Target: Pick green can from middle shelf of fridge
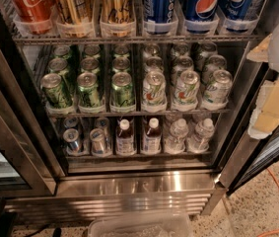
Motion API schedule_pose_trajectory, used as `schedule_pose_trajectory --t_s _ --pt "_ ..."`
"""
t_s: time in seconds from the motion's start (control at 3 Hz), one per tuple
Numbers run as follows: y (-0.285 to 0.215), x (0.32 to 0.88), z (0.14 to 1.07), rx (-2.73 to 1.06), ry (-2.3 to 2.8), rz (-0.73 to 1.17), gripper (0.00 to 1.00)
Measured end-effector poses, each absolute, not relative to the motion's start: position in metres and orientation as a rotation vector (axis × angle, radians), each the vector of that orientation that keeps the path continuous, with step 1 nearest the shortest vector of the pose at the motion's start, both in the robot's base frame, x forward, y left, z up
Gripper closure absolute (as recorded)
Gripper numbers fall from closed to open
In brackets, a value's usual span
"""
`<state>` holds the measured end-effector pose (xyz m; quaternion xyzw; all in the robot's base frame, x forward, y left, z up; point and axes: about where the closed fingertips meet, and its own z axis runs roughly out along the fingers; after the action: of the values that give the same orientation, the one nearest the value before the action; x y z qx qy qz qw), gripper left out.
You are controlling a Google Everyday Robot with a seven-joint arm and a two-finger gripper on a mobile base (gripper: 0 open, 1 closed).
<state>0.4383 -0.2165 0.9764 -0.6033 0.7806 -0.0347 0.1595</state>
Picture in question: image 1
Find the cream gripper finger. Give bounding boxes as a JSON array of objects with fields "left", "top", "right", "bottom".
[
  {"left": 246, "top": 35, "right": 271, "bottom": 62},
  {"left": 248, "top": 79, "right": 279, "bottom": 139}
]

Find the green can column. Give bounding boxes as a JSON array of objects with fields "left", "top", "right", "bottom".
[
  {"left": 80, "top": 57, "right": 101, "bottom": 76},
  {"left": 77, "top": 72, "right": 101, "bottom": 108},
  {"left": 113, "top": 44, "right": 130, "bottom": 58},
  {"left": 112, "top": 56, "right": 131, "bottom": 73},
  {"left": 111, "top": 72, "right": 135, "bottom": 108},
  {"left": 82, "top": 44, "right": 101, "bottom": 59}
]

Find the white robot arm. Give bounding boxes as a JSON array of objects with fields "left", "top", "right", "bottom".
[{"left": 246, "top": 24, "right": 279, "bottom": 139}]

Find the white diet can middle right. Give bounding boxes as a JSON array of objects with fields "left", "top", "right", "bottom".
[{"left": 201, "top": 54, "right": 227, "bottom": 85}]

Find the white diet can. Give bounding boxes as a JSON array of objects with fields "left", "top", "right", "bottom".
[
  {"left": 143, "top": 71, "right": 166, "bottom": 106},
  {"left": 170, "top": 43, "right": 189, "bottom": 60},
  {"left": 171, "top": 56, "right": 194, "bottom": 85},
  {"left": 203, "top": 69, "right": 233, "bottom": 104},
  {"left": 142, "top": 43, "right": 161, "bottom": 60},
  {"left": 193, "top": 41, "right": 218, "bottom": 71},
  {"left": 201, "top": 54, "right": 227, "bottom": 85},
  {"left": 174, "top": 69, "right": 200, "bottom": 105},
  {"left": 144, "top": 56, "right": 164, "bottom": 73}
]

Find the white diet can back right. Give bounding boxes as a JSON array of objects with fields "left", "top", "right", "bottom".
[{"left": 193, "top": 41, "right": 218, "bottom": 71}]

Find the white diet can front right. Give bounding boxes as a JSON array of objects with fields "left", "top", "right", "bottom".
[{"left": 203, "top": 69, "right": 233, "bottom": 104}]

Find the right open fridge door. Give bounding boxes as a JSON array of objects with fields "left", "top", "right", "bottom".
[{"left": 218, "top": 66, "right": 279, "bottom": 196}]

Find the white diet can middle centre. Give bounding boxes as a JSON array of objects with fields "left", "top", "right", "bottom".
[{"left": 171, "top": 56, "right": 194, "bottom": 85}]

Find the blue pepsi can middle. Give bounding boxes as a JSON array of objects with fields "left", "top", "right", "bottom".
[{"left": 183, "top": 0, "right": 218, "bottom": 34}]

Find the white diet can back centre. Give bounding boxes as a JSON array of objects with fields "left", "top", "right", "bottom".
[{"left": 170, "top": 43, "right": 189, "bottom": 60}]

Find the white diet can front middle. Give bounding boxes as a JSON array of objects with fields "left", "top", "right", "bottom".
[{"left": 174, "top": 69, "right": 200, "bottom": 105}]

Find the white diet can middle left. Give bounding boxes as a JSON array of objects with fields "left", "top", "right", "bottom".
[{"left": 144, "top": 56, "right": 164, "bottom": 73}]

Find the white diet can back left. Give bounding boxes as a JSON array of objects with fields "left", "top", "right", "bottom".
[{"left": 142, "top": 43, "right": 161, "bottom": 60}]

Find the white diet can front left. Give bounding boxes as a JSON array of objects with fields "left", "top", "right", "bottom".
[{"left": 143, "top": 71, "right": 166, "bottom": 106}]

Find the blue pepsi can left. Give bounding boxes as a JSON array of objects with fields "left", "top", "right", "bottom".
[{"left": 144, "top": 0, "right": 175, "bottom": 35}]

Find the gold can right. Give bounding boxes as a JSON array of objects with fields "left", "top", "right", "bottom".
[{"left": 102, "top": 0, "right": 134, "bottom": 37}]

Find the gold can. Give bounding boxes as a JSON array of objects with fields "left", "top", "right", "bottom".
[
  {"left": 55, "top": 0, "right": 93, "bottom": 38},
  {"left": 102, "top": 0, "right": 134, "bottom": 37}
]

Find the silver can bottom back right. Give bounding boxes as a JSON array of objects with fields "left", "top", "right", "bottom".
[{"left": 95, "top": 117, "right": 110, "bottom": 138}]

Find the silver can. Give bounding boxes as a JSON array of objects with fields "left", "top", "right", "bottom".
[
  {"left": 63, "top": 128, "right": 83, "bottom": 153},
  {"left": 90, "top": 128, "right": 108, "bottom": 156},
  {"left": 63, "top": 117, "right": 79, "bottom": 129},
  {"left": 95, "top": 117, "right": 110, "bottom": 138}
]

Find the silver can bottom front right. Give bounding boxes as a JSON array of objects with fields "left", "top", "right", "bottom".
[{"left": 90, "top": 128, "right": 108, "bottom": 156}]

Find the gold can left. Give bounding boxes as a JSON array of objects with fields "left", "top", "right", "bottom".
[{"left": 55, "top": 0, "right": 93, "bottom": 38}]

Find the green can back left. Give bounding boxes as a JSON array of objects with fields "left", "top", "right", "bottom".
[{"left": 53, "top": 45, "right": 73, "bottom": 61}]

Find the green can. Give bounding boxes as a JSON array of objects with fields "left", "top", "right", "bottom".
[
  {"left": 53, "top": 45, "right": 73, "bottom": 61},
  {"left": 48, "top": 57, "right": 75, "bottom": 93},
  {"left": 40, "top": 73, "right": 73, "bottom": 109}
]

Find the silver can bottom back left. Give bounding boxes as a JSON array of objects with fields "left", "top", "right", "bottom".
[{"left": 63, "top": 117, "right": 79, "bottom": 129}]

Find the green can middle left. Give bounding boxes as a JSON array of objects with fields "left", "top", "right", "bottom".
[{"left": 48, "top": 57, "right": 75, "bottom": 93}]

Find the silver can bottom front left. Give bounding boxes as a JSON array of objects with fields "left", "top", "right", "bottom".
[{"left": 63, "top": 128, "right": 83, "bottom": 153}]

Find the green can front left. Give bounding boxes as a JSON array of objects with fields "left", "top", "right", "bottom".
[{"left": 40, "top": 73, "right": 73, "bottom": 109}]

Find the steel fridge base grille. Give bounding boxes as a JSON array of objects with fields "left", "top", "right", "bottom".
[{"left": 5, "top": 171, "right": 226, "bottom": 225}]

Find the red cola can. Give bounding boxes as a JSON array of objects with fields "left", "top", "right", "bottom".
[{"left": 12, "top": 0, "right": 52, "bottom": 35}]

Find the clear water bottle right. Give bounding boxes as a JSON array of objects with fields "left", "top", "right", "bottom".
[{"left": 187, "top": 118, "right": 215, "bottom": 153}]

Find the brown tea bottle right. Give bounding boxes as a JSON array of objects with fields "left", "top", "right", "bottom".
[{"left": 142, "top": 118, "right": 162, "bottom": 155}]

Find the brown tea bottle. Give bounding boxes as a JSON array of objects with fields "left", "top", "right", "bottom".
[
  {"left": 142, "top": 118, "right": 162, "bottom": 155},
  {"left": 116, "top": 119, "right": 135, "bottom": 156}
]

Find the brown tea bottle left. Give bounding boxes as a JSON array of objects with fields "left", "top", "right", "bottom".
[{"left": 116, "top": 119, "right": 135, "bottom": 156}]

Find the clear plastic bin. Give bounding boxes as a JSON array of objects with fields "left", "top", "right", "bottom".
[{"left": 88, "top": 212, "right": 193, "bottom": 237}]

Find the middle wire shelf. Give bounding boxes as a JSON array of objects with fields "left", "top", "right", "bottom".
[{"left": 47, "top": 109, "right": 231, "bottom": 119}]

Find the wire shelf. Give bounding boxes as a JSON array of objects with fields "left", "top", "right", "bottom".
[
  {"left": 13, "top": 35, "right": 264, "bottom": 45},
  {"left": 47, "top": 109, "right": 231, "bottom": 119}
]

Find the top wire shelf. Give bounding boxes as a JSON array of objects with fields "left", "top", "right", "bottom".
[{"left": 13, "top": 35, "right": 264, "bottom": 45}]

